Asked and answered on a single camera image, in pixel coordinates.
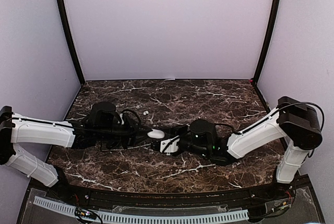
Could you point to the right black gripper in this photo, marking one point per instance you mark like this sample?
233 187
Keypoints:
174 131

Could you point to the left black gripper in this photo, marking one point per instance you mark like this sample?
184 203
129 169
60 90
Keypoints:
132 126

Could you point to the white oval charging case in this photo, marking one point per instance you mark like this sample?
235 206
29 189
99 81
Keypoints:
156 134

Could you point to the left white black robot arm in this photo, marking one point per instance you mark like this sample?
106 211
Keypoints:
102 123

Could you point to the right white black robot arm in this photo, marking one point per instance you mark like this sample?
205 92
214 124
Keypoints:
298 121

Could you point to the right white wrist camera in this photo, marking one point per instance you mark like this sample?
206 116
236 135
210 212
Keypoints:
167 146

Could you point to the white slotted cable duct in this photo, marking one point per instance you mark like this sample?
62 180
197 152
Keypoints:
103 216

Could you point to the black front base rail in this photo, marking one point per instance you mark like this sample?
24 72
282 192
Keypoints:
99 196

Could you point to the left black frame post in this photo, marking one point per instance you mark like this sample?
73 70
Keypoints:
70 41

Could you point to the black frame post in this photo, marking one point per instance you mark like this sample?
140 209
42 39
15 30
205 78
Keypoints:
70 41
266 42

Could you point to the right black frame post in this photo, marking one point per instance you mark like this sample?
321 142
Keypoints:
266 42

